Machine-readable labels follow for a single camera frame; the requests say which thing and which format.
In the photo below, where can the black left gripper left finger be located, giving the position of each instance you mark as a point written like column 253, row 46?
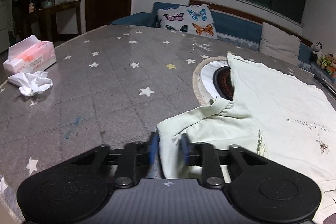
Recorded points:
column 134, row 158

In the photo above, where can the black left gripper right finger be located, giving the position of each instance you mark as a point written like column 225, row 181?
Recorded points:
column 204, row 156

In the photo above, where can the pale green garment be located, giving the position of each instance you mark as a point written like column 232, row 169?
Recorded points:
column 274, row 115

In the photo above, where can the grey star-pattern tablecloth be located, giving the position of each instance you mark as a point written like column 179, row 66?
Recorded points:
column 111, row 85

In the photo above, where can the round induction cooktop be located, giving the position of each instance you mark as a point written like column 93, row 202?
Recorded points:
column 203, row 79

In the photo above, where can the crumpled white tissue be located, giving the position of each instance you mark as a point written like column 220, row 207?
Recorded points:
column 30, row 84

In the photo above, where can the blue sofa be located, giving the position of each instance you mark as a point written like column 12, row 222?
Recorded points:
column 230, row 28

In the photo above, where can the beige plain pillow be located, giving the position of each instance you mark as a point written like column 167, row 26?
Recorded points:
column 278, row 44

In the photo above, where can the butterfly print pillow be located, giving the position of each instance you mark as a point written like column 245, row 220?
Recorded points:
column 191, row 19

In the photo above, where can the black remote control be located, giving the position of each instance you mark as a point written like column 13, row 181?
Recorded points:
column 328, row 86

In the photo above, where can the pink tissue pack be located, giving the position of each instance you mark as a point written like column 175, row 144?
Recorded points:
column 30, row 55

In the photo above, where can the panda plush toy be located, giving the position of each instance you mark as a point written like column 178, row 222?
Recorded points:
column 316, row 51

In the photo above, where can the orange yellow plush toy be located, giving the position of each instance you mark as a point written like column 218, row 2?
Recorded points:
column 327, row 64

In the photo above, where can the dark wooden side table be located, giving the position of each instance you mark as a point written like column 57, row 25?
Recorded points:
column 59, row 15

